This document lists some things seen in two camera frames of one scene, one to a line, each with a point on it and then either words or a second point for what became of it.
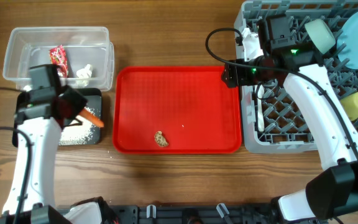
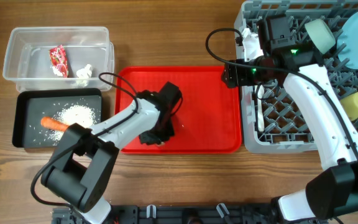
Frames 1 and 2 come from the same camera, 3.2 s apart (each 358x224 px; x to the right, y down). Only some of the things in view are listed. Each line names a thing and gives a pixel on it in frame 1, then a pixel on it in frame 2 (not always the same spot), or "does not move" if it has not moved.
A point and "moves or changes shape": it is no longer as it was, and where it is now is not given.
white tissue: x=84 y=73 does not move
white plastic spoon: x=260 y=93 does not move
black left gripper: x=80 y=99 to x=145 y=137
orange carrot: x=91 y=117 moves or changes shape
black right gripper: x=229 y=75 does not move
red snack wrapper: x=58 y=56 does not move
